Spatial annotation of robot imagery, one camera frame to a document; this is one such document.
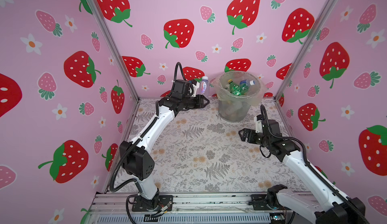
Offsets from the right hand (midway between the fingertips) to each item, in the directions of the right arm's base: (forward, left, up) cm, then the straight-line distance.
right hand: (245, 132), depth 80 cm
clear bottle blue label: (+34, -1, +7) cm, 34 cm away
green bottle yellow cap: (+30, +6, +5) cm, 31 cm away
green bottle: (+32, +1, +5) cm, 33 cm away
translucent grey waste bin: (+19, +5, -2) cm, 19 cm away
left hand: (+9, +22, +13) cm, 27 cm away
